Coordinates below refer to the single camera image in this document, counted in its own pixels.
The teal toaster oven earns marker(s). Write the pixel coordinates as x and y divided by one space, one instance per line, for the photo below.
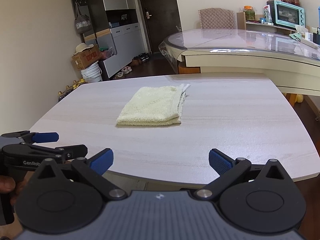
286 15

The hanging grey bag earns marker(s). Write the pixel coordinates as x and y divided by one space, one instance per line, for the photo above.
82 22

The white plastic bucket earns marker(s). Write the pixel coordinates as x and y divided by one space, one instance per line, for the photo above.
92 74

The dark wooden door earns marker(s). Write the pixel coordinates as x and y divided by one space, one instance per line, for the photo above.
162 20

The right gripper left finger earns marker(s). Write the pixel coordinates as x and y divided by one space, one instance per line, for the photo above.
60 198

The wooden shelf riser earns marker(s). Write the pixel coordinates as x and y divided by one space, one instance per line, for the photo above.
261 27

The straw hat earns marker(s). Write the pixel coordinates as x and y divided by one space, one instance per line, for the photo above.
82 47

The orange lid jar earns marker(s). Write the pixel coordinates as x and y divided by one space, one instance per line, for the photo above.
249 13

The cream dining table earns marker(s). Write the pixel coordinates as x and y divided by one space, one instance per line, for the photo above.
291 65

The quilted pink chair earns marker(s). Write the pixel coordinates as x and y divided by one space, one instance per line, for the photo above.
217 18

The pale yellow towel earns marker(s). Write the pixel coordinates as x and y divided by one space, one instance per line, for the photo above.
154 106

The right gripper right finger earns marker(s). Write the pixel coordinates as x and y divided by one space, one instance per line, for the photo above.
253 197

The grey white cabinet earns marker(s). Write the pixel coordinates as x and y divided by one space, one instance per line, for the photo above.
116 29

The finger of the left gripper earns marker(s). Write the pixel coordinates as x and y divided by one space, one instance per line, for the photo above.
30 151
33 137

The person left hand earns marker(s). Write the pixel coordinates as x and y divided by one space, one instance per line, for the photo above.
8 185

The cardboard box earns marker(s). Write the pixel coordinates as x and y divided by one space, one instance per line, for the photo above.
86 58

